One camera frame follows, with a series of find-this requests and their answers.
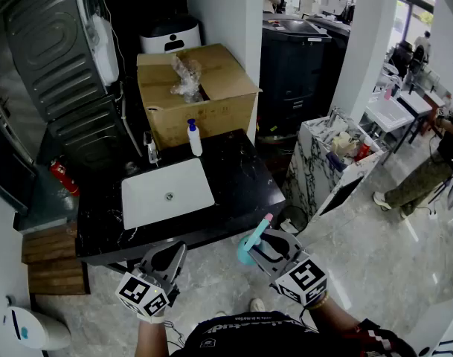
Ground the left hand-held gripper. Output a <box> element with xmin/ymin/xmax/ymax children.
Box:
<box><xmin>115</xmin><ymin>240</ymin><xmax>188</xmax><ymax>324</ymax></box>

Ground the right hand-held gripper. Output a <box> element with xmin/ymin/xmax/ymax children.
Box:
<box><xmin>248</xmin><ymin>229</ymin><xmax>330</xmax><ymax>309</ymax></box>

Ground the person's right forearm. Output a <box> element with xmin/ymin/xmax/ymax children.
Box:
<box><xmin>304</xmin><ymin>298</ymin><xmax>364</xmax><ymax>333</ymax></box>

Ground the person's left forearm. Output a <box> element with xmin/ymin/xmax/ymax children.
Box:
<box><xmin>134</xmin><ymin>316</ymin><xmax>176</xmax><ymax>357</ymax></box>

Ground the white pump bottle blue cap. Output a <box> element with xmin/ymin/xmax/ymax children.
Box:
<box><xmin>186</xmin><ymin>118</ymin><xmax>204</xmax><ymax>158</ymax></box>

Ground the red object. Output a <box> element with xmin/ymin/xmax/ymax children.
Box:
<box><xmin>354</xmin><ymin>141</ymin><xmax>373</xmax><ymax>162</ymax></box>

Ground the round black bin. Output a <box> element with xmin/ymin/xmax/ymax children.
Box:
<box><xmin>274</xmin><ymin>205</ymin><xmax>309</xmax><ymax>237</ymax></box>

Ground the white rectangular sink basin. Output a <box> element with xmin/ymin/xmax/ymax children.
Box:
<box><xmin>121</xmin><ymin>157</ymin><xmax>216</xmax><ymax>231</ymax></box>

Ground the black marble table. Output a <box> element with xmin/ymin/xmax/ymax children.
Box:
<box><xmin>75</xmin><ymin>128</ymin><xmax>286</xmax><ymax>266</ymax></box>

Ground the person's black printed shirt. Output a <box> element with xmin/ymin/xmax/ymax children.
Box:
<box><xmin>170</xmin><ymin>309</ymin><xmax>417</xmax><ymax>357</ymax></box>

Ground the white marble-patterned sink cabinet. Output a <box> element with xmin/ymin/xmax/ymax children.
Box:
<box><xmin>281</xmin><ymin>114</ymin><xmax>385</xmax><ymax>223</ymax></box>

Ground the chrome faucet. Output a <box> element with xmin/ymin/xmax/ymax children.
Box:
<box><xmin>143</xmin><ymin>130</ymin><xmax>162</xmax><ymax>165</ymax></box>

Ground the brown wooden pallet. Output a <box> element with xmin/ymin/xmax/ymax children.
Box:
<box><xmin>21</xmin><ymin>221</ymin><xmax>90</xmax><ymax>297</ymax></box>

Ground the red fire extinguisher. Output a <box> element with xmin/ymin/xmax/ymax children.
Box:
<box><xmin>48</xmin><ymin>158</ymin><xmax>81</xmax><ymax>198</ymax></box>

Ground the white rounded floor device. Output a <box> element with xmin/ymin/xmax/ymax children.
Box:
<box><xmin>1</xmin><ymin>295</ymin><xmax>72</xmax><ymax>351</ymax></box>

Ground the white sink stand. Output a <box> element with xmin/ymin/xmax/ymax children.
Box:
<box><xmin>362</xmin><ymin>94</ymin><xmax>415</xmax><ymax>152</ymax></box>

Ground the brown cardboard box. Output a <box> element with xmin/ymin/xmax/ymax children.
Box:
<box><xmin>136</xmin><ymin>42</ymin><xmax>263</xmax><ymax>151</ymax></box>

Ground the clear plastic wrap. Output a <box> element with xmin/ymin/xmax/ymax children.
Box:
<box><xmin>169</xmin><ymin>54</ymin><xmax>205</xmax><ymax>104</ymax></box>

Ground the white bin black lid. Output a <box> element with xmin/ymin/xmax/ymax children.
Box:
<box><xmin>138</xmin><ymin>14</ymin><xmax>202</xmax><ymax>55</ymax></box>

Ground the grey metal appliance back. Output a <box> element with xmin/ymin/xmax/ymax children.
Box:
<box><xmin>2</xmin><ymin>0</ymin><xmax>145</xmax><ymax>167</ymax></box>

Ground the beaded bracelet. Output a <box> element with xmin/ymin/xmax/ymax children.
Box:
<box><xmin>303</xmin><ymin>290</ymin><xmax>330</xmax><ymax>311</ymax></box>

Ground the white wall appliance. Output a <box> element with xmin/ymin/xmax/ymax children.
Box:
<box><xmin>91</xmin><ymin>12</ymin><xmax>121</xmax><ymax>87</ymax></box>

